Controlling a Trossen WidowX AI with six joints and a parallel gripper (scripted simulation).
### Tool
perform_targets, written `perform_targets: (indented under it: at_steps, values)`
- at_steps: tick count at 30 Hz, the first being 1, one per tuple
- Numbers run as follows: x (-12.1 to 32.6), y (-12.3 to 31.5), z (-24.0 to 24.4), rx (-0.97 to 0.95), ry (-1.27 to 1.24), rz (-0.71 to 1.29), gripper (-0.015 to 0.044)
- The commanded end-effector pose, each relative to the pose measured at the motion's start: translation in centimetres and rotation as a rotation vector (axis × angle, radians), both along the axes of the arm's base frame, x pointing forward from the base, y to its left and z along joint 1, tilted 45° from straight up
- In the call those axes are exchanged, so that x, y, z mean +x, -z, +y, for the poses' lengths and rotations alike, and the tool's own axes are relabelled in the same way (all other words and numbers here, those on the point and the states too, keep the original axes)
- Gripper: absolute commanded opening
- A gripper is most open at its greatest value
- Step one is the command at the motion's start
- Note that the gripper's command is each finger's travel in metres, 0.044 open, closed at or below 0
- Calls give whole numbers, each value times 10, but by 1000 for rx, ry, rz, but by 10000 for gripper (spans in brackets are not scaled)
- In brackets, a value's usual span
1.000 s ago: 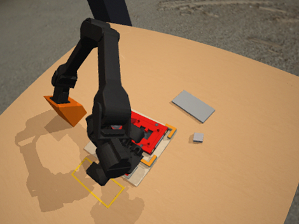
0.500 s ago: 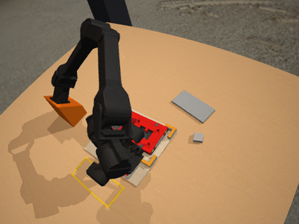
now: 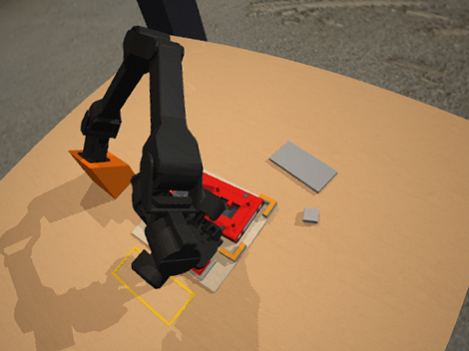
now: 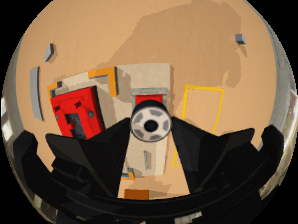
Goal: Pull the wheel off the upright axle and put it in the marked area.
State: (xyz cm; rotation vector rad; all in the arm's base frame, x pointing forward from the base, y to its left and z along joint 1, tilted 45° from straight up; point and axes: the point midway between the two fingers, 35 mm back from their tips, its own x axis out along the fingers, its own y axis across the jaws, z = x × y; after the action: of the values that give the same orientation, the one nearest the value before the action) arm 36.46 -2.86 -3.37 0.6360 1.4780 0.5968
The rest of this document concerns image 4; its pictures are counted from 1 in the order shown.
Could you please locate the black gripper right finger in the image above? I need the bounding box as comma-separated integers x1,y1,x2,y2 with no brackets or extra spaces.
172,116,255,193

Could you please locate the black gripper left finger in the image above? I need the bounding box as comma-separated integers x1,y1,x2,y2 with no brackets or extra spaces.
45,117,130,197

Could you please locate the yellow rectangular outline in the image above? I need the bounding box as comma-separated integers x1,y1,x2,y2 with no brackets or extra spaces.
172,84,225,167

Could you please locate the small black and grey wheel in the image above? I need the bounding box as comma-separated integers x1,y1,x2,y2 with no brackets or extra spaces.
129,99,173,143

